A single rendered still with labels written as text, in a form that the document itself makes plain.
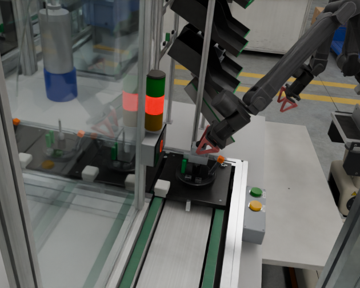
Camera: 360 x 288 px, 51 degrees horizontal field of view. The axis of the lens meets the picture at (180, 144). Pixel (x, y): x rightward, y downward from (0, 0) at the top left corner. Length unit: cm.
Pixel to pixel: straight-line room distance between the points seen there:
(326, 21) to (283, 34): 417
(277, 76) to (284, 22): 421
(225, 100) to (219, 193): 33
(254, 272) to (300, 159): 70
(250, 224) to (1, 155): 92
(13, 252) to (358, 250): 39
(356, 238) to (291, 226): 112
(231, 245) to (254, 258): 14
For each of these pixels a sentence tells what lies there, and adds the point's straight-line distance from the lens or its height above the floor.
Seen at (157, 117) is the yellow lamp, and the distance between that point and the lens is 99.
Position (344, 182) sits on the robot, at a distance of 182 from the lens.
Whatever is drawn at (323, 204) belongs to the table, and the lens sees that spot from 156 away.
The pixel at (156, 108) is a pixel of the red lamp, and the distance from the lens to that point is 98.
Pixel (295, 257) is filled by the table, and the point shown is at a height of 86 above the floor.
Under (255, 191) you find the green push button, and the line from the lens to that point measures 133.
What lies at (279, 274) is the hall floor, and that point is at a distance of 241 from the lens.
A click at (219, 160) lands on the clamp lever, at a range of 127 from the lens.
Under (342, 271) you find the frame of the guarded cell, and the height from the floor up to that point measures 157.
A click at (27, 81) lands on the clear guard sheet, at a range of 47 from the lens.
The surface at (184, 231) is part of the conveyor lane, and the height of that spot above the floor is 92.
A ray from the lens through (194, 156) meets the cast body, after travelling 126.
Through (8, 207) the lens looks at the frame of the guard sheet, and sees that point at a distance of 47.
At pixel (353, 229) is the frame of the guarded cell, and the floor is 160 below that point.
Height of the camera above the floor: 180
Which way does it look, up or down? 33 degrees down
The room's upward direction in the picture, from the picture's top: 6 degrees clockwise
